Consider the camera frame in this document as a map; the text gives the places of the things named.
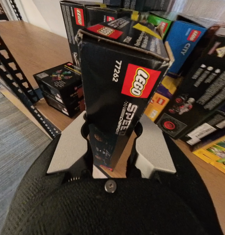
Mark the black car toy box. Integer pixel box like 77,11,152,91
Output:
75,16,175,173

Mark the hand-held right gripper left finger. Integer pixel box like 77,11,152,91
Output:
47,111,94,174

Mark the black metal rack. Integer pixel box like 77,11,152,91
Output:
0,0,61,140

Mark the black box white label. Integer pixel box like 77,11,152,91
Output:
180,110,225,147

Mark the yellow purple toy box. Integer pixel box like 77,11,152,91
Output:
144,83,171,121

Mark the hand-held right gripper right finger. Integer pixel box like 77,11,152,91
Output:
129,115,176,178

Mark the blue toy box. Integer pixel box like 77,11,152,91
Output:
166,20,210,76

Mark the black toy box red wheel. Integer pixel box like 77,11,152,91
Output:
157,26,225,140

